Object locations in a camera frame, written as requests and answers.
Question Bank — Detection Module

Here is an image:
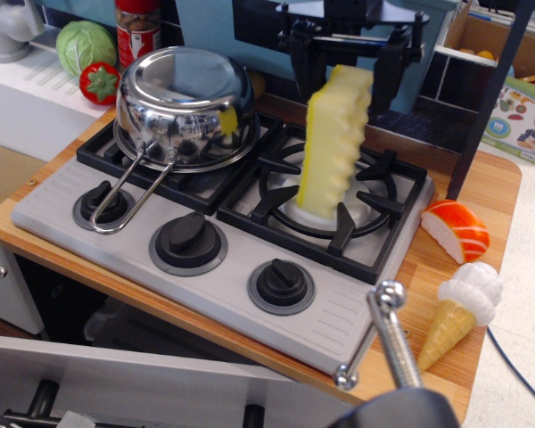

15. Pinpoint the black left burner grate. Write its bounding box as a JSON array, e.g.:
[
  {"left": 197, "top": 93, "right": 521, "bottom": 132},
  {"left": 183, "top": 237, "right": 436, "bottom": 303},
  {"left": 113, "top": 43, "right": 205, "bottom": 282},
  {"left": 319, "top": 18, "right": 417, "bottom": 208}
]
[{"left": 77, "top": 112, "right": 284, "bottom": 215}]

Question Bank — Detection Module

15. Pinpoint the grey toy faucet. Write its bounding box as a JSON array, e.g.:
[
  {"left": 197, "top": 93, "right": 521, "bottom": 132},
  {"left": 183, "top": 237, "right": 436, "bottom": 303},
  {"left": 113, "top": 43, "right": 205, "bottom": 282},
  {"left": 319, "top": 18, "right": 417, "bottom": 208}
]
[{"left": 0, "top": 0, "right": 45, "bottom": 63}]

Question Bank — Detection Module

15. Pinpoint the toy red tomato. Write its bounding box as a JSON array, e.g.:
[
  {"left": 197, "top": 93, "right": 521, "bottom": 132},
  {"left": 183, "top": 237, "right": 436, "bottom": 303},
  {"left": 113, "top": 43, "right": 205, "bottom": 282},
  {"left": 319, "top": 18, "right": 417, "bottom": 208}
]
[{"left": 79, "top": 62, "right": 120, "bottom": 105}]

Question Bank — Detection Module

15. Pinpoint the wooden counter top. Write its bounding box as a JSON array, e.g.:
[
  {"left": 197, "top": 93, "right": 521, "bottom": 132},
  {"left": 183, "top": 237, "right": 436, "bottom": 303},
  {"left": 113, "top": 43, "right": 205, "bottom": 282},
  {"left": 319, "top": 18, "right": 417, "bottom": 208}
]
[{"left": 0, "top": 109, "right": 522, "bottom": 404}]

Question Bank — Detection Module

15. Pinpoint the black right stove knob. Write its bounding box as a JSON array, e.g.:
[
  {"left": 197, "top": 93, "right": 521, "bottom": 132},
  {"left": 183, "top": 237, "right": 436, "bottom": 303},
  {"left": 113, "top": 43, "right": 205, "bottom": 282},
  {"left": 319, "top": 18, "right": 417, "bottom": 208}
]
[{"left": 247, "top": 259, "right": 316, "bottom": 317}]

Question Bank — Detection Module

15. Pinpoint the toy ice cream cone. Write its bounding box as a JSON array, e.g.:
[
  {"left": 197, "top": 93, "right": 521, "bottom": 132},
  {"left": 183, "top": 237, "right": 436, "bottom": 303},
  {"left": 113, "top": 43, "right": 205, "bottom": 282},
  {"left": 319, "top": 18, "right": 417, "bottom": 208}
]
[{"left": 417, "top": 262, "right": 504, "bottom": 373}]

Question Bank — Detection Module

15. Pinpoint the black right burner grate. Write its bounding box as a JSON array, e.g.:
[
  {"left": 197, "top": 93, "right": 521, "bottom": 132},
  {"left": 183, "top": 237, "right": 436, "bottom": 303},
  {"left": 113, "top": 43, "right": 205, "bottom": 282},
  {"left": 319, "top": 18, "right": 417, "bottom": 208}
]
[{"left": 217, "top": 124, "right": 432, "bottom": 284}]

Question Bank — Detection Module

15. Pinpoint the yellow wavy sponge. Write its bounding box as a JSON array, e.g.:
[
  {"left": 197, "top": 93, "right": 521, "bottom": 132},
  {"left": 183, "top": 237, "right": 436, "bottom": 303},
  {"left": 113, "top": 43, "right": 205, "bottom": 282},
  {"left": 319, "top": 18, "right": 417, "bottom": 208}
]
[{"left": 296, "top": 64, "right": 374, "bottom": 219}]

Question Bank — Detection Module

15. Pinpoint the black left stove knob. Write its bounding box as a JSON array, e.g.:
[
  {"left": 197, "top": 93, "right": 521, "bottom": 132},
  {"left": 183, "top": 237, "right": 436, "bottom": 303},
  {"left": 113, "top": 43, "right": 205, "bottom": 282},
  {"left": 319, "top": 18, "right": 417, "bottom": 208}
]
[{"left": 72, "top": 180, "right": 137, "bottom": 232}]

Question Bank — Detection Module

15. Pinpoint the black stove knob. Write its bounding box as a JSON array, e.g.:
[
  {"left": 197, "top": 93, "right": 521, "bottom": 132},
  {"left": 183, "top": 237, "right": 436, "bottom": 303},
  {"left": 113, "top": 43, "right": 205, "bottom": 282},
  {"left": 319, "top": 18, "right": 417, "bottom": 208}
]
[
  {"left": 72, "top": 180, "right": 137, "bottom": 232},
  {"left": 149, "top": 211, "right": 228, "bottom": 277},
  {"left": 247, "top": 259, "right": 316, "bottom": 317}
]

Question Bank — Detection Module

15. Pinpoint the grey toy stove top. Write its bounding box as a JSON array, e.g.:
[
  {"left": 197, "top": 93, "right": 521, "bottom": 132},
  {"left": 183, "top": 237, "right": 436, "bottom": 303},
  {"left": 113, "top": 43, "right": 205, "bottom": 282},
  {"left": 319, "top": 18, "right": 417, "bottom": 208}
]
[{"left": 12, "top": 115, "right": 434, "bottom": 374}]

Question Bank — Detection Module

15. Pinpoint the red labelled spice jar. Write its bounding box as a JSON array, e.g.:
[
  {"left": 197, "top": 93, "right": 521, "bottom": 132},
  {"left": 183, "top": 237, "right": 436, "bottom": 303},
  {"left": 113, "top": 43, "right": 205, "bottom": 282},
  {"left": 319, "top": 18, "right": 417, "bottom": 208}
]
[{"left": 115, "top": 0, "right": 161, "bottom": 69}]

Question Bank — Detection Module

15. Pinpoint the toy food package box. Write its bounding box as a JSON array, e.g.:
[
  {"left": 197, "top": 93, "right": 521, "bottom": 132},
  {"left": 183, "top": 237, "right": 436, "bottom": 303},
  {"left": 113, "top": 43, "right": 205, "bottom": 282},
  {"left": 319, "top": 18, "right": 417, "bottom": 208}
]
[{"left": 481, "top": 78, "right": 535, "bottom": 164}]

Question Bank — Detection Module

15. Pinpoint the toy green cabbage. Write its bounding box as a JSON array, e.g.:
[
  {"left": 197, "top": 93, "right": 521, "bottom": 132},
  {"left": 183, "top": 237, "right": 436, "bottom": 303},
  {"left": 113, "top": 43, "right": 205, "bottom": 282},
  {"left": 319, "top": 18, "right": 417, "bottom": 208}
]
[{"left": 55, "top": 21, "right": 118, "bottom": 76}]

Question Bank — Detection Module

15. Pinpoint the black vertical post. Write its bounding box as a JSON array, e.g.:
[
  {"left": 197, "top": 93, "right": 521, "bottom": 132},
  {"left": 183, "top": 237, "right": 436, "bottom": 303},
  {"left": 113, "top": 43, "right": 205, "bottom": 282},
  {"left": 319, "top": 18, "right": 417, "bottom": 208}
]
[{"left": 446, "top": 1, "right": 534, "bottom": 200}]

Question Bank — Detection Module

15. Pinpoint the chrome towel rail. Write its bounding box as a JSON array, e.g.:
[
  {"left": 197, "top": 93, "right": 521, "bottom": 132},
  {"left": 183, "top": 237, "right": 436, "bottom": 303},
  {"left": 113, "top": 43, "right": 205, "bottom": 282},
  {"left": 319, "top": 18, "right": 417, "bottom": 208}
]
[{"left": 333, "top": 280, "right": 424, "bottom": 391}]

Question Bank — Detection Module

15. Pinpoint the upside-down steel pot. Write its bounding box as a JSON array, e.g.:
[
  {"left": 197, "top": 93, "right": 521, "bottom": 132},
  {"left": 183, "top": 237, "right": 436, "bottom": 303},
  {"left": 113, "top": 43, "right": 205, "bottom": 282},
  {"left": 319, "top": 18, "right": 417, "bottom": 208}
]
[{"left": 89, "top": 46, "right": 259, "bottom": 235}]

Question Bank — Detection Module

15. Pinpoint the blue toy microwave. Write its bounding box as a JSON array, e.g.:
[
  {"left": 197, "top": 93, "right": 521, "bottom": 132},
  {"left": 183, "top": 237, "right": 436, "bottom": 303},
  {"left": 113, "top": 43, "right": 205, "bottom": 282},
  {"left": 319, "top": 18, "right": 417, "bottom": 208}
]
[{"left": 36, "top": 0, "right": 458, "bottom": 114}]

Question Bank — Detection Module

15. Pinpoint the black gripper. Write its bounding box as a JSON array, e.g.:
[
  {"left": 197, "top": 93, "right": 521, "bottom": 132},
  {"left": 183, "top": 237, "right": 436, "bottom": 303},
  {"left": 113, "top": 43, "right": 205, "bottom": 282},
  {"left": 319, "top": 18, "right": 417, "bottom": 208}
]
[{"left": 276, "top": 1, "right": 430, "bottom": 116}]

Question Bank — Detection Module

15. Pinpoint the cardboard box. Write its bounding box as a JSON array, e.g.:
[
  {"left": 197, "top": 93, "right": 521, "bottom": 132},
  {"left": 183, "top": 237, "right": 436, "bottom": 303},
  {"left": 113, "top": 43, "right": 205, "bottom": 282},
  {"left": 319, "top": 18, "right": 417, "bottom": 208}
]
[{"left": 443, "top": 1, "right": 535, "bottom": 86}]

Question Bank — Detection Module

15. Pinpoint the black middle stove knob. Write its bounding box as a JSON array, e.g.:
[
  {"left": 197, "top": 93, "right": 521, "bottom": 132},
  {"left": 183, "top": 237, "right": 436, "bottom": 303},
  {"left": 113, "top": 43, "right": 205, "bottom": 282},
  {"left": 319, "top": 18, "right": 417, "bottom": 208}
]
[{"left": 149, "top": 211, "right": 228, "bottom": 277}]

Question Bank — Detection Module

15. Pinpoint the toy salmon sushi piece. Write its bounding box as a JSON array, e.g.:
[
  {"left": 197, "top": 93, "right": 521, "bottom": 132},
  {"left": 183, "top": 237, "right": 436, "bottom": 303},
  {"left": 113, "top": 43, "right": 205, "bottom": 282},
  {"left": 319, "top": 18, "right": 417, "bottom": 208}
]
[{"left": 421, "top": 199, "right": 490, "bottom": 265}]

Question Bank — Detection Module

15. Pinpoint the black burner grate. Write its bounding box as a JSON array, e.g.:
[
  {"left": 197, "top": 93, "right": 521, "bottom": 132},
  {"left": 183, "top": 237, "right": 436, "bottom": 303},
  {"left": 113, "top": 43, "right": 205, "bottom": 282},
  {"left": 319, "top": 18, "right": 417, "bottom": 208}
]
[
  {"left": 217, "top": 124, "right": 432, "bottom": 284},
  {"left": 77, "top": 112, "right": 284, "bottom": 215}
]

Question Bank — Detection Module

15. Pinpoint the grey oven door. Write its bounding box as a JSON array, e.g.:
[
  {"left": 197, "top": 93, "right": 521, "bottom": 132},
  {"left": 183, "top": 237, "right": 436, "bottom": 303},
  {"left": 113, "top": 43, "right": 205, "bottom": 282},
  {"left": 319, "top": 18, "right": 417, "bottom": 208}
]
[{"left": 0, "top": 336, "right": 353, "bottom": 427}]

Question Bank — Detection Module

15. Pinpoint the blue cable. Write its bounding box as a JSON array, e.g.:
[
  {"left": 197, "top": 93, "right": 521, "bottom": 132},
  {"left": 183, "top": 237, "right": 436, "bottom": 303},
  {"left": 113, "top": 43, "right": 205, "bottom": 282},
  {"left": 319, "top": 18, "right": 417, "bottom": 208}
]
[{"left": 486, "top": 325, "right": 535, "bottom": 416}]

